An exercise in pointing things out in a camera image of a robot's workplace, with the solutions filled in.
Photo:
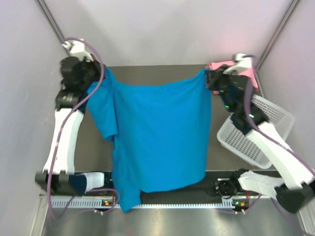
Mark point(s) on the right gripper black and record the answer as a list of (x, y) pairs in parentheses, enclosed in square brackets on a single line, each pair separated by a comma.
[(212, 76)]

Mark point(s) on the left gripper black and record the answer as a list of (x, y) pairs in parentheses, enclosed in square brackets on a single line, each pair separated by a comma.
[(95, 65)]

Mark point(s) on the blue t shirt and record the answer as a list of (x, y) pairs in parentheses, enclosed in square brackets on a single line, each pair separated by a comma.
[(160, 134)]

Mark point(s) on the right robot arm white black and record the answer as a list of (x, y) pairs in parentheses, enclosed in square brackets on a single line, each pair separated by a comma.
[(295, 187)]

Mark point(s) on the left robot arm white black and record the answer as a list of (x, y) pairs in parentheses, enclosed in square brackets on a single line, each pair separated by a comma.
[(58, 176)]

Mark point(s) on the folded pink t shirt stack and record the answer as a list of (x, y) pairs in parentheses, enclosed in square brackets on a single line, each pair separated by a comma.
[(249, 72)]

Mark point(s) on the white perforated plastic basket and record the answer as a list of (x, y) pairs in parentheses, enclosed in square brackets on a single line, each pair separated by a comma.
[(233, 140)]

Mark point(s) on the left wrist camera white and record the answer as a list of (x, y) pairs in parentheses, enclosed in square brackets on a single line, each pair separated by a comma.
[(77, 49)]

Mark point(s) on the left aluminium corner post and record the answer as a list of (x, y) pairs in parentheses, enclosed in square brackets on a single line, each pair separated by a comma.
[(50, 19)]

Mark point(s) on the aluminium corner post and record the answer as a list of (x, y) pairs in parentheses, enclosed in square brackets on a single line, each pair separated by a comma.
[(293, 5), (50, 19)]

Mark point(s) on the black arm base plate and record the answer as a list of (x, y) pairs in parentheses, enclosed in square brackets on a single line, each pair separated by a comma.
[(214, 188)]

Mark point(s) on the right aluminium corner post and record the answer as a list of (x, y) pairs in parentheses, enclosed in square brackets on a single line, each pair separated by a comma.
[(293, 5)]

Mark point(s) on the slotted grey cable duct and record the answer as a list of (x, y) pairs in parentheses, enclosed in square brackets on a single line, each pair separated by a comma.
[(100, 203)]

